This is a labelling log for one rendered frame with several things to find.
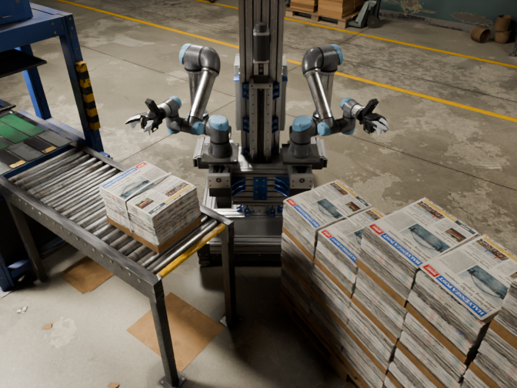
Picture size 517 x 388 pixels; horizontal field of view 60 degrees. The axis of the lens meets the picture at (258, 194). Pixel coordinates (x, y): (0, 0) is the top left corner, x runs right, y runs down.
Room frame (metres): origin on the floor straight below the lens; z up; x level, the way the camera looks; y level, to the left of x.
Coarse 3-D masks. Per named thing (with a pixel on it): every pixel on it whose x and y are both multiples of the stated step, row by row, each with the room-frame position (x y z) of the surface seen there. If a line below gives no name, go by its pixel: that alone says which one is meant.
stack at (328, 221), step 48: (336, 192) 1.97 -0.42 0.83; (288, 240) 1.85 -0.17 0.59; (336, 240) 1.59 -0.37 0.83; (288, 288) 1.84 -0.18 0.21; (336, 288) 1.50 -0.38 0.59; (336, 336) 1.47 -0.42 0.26; (384, 336) 1.22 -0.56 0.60; (432, 336) 1.06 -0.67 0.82; (384, 384) 1.17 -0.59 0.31; (432, 384) 1.00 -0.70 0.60
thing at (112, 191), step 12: (132, 168) 1.89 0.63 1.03; (144, 168) 1.89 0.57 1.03; (156, 168) 1.89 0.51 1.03; (120, 180) 1.79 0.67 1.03; (132, 180) 1.79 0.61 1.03; (144, 180) 1.79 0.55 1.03; (108, 192) 1.69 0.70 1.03; (120, 192) 1.69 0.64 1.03; (108, 204) 1.72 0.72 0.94; (120, 204) 1.65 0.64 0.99; (108, 216) 1.73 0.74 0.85; (120, 216) 1.67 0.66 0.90
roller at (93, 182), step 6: (114, 168) 2.24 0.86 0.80; (102, 174) 2.18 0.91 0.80; (108, 174) 2.19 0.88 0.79; (114, 174) 2.21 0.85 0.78; (96, 180) 2.12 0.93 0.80; (102, 180) 2.14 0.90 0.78; (84, 186) 2.06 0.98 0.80; (90, 186) 2.08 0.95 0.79; (72, 192) 2.00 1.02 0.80; (78, 192) 2.01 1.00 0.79; (60, 198) 1.95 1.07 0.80; (66, 198) 1.96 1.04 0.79; (72, 198) 1.98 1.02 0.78; (48, 204) 1.89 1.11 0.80; (54, 204) 1.90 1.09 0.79; (60, 204) 1.92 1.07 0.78
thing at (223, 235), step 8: (72, 144) 2.52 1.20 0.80; (80, 144) 2.52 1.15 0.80; (88, 152) 2.42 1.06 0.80; (96, 152) 2.42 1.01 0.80; (104, 160) 2.33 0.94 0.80; (112, 160) 2.33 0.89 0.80; (112, 168) 2.27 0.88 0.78; (120, 168) 2.24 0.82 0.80; (128, 168) 2.24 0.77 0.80; (200, 208) 1.87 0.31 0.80; (208, 208) 1.87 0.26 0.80; (208, 216) 1.81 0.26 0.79; (216, 216) 1.80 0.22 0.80; (224, 216) 1.80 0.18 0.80; (224, 224) 1.74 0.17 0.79; (232, 224) 1.76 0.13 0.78; (224, 232) 1.74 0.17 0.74; (232, 232) 1.76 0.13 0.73
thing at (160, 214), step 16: (160, 192) 1.69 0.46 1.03; (176, 192) 1.69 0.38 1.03; (192, 192) 1.72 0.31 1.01; (144, 208) 1.57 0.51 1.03; (160, 208) 1.57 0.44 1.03; (176, 208) 1.63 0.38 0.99; (192, 208) 1.70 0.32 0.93; (144, 224) 1.56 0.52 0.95; (160, 224) 1.54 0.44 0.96; (176, 224) 1.61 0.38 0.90; (160, 240) 1.53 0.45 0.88
